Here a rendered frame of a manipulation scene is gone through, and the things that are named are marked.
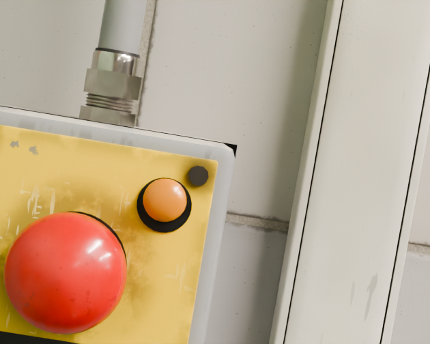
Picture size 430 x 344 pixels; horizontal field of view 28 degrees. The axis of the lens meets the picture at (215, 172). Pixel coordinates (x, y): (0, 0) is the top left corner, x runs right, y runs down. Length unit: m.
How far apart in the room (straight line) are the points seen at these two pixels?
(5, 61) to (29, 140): 0.08
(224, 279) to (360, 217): 0.06
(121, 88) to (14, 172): 0.05
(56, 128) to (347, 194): 0.13
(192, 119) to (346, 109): 0.07
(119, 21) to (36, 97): 0.06
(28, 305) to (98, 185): 0.05
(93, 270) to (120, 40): 0.10
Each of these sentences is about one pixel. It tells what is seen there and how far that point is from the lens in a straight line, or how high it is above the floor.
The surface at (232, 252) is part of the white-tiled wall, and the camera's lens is 0.37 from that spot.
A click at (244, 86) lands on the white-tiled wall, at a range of 0.37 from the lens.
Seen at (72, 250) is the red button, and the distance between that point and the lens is 0.27.
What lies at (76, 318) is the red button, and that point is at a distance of 0.28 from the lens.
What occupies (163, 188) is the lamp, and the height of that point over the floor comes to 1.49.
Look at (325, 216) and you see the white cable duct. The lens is 0.36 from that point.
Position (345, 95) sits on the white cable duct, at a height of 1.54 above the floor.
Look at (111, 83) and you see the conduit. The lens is 0.33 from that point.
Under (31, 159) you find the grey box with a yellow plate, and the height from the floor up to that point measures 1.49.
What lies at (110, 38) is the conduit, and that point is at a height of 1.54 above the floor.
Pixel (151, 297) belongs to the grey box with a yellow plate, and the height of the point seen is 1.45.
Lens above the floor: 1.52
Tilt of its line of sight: 3 degrees down
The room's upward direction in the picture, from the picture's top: 9 degrees clockwise
